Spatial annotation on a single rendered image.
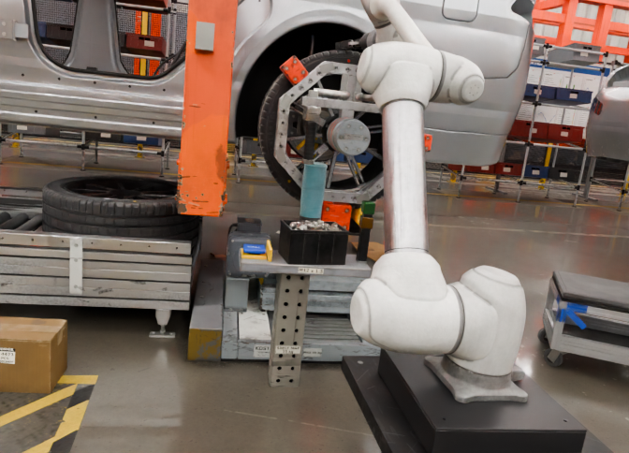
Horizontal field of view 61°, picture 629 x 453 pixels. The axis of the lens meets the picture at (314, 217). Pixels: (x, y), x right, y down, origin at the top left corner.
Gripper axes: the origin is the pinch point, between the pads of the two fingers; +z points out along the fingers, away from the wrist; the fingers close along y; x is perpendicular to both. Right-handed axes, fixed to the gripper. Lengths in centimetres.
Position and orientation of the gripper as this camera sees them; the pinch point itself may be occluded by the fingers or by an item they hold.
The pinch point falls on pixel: (342, 46)
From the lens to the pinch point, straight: 225.5
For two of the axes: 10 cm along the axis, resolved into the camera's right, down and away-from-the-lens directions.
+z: -5.5, -1.9, 8.1
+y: 8.3, -1.4, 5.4
